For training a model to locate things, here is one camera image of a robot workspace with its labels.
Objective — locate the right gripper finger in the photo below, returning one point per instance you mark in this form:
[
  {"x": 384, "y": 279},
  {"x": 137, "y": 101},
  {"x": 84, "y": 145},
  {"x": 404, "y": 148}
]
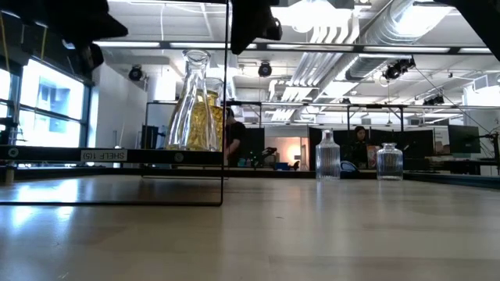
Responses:
[{"x": 240, "y": 46}]

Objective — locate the yellow textured glass vase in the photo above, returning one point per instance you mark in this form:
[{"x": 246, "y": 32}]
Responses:
[{"x": 218, "y": 129}]

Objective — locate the clear conical carafe vase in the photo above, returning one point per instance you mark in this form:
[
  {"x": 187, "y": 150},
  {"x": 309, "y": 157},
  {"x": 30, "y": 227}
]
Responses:
[{"x": 187, "y": 125}]

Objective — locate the tall clear ribbed bottle vase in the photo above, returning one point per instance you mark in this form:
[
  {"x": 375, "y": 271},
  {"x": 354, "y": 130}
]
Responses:
[{"x": 328, "y": 160}]

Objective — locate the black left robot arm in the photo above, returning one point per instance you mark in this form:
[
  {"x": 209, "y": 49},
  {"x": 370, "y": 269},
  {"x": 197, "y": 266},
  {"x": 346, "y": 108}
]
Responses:
[{"x": 27, "y": 15}]

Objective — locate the black ceiling spotlight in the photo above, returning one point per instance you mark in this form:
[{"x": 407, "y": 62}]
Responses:
[
  {"x": 265, "y": 69},
  {"x": 135, "y": 73}
]

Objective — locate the person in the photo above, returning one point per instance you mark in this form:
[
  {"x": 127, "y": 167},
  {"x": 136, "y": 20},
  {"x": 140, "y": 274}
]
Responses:
[
  {"x": 234, "y": 136},
  {"x": 358, "y": 148}
]

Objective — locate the large window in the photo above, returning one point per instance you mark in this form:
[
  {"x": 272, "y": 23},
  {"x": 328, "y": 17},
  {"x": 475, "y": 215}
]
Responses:
[{"x": 51, "y": 105}]

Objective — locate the black overhead light beam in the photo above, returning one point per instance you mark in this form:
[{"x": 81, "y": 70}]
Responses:
[{"x": 351, "y": 47}]

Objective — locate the black ceiling track fixture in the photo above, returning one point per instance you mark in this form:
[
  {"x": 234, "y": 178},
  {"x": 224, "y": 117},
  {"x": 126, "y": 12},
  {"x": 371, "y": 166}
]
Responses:
[{"x": 398, "y": 69}]

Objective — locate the blue white object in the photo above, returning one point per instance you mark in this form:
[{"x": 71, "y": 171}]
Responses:
[{"x": 348, "y": 168}]

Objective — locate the orange box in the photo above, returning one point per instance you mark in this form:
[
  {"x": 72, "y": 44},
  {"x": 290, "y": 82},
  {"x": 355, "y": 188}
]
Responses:
[{"x": 373, "y": 156}]

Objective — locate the short clear ribbed jar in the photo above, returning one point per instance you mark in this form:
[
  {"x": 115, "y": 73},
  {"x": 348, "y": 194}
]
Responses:
[{"x": 390, "y": 164}]

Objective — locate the black partition panel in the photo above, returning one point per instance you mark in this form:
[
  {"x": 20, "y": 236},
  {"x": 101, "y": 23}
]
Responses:
[{"x": 414, "y": 146}]

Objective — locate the black computer monitor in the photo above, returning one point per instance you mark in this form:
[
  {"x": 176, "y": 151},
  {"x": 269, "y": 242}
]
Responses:
[{"x": 464, "y": 138}]

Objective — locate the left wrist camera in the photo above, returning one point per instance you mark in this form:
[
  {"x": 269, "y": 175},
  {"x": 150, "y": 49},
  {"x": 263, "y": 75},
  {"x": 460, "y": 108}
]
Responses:
[{"x": 90, "y": 58}]

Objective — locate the silver ceiling duct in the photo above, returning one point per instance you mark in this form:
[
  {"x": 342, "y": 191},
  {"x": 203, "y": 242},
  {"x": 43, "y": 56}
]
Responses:
[{"x": 390, "y": 35}]

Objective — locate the wooden shelf black frame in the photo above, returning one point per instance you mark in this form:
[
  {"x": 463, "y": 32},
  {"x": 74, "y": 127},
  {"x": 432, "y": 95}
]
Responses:
[{"x": 156, "y": 156}]

